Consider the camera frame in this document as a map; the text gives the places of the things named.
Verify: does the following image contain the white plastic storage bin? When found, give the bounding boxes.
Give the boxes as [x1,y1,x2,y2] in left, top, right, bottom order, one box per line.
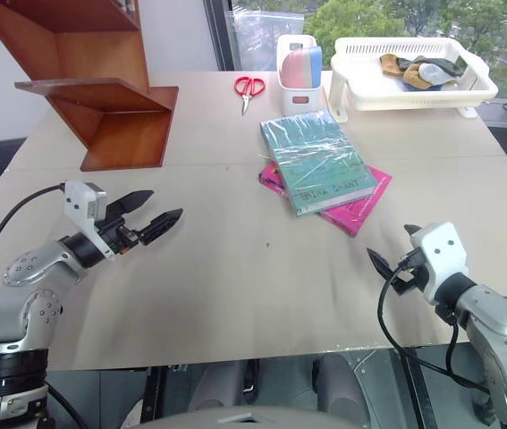
[275,33,325,119]

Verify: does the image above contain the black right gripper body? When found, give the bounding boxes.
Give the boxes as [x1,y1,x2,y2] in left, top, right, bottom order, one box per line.
[387,248,429,297]

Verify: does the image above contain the blue foam pad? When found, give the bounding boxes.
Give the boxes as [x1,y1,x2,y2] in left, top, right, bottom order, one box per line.
[308,44,324,88]

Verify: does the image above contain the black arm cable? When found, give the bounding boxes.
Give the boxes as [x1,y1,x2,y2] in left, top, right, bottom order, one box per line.
[376,257,494,397]
[0,183,67,314]

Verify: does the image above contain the white slotted plastic basket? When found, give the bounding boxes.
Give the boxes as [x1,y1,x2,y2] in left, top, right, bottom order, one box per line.
[327,36,501,124]

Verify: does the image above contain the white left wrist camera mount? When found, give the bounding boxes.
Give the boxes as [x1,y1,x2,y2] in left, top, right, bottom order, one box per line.
[63,180,116,263]

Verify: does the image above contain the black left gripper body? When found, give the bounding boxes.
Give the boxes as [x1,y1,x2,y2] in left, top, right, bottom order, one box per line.
[96,202,142,257]

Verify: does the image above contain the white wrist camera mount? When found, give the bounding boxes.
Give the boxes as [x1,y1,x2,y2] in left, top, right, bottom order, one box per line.
[410,221,471,306]
[63,180,116,263]

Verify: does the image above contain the wooden zigzag shelf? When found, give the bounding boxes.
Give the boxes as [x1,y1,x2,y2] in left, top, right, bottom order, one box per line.
[0,0,180,172]

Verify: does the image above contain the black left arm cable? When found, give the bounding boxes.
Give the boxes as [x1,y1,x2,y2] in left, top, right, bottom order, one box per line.
[0,183,67,314]

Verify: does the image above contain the grey sock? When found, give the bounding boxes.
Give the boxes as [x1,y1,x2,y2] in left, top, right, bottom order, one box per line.
[418,62,453,87]

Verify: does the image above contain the pink paperback book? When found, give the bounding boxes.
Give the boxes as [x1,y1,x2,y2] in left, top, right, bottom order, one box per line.
[258,161,393,239]

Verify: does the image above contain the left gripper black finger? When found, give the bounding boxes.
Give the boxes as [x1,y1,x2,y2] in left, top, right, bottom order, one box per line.
[107,189,156,215]
[138,207,185,247]

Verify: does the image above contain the mustard yellow sock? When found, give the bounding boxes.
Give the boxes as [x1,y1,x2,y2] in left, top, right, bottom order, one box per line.
[379,53,405,78]

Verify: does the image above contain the dark window frame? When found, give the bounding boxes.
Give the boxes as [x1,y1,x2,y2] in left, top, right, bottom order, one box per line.
[203,0,235,72]

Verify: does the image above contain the red handled scissors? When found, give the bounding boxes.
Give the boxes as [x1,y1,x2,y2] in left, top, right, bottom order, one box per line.
[233,75,266,118]

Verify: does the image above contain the pink foam pad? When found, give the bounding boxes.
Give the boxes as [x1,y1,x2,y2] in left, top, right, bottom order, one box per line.
[280,48,313,89]

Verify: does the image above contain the teal plastic wrapped book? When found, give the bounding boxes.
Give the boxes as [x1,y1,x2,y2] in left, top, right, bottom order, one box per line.
[258,108,379,219]

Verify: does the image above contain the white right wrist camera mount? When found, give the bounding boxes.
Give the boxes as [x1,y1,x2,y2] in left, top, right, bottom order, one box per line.
[410,221,471,306]

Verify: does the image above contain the pale grey robot torso panel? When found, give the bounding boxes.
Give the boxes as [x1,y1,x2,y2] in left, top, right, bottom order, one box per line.
[121,403,373,429]

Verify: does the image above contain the dark green sock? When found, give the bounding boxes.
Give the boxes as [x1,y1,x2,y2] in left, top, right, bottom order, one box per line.
[406,55,467,78]

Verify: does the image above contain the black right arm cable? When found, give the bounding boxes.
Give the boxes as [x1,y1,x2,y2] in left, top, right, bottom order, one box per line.
[376,257,494,397]

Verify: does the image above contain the tan brown sock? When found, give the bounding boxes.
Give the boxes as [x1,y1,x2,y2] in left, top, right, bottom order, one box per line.
[402,63,434,88]

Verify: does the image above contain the grey rounded robot leg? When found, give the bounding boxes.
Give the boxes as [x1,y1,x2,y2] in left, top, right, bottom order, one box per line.
[311,352,373,415]
[189,357,261,413]

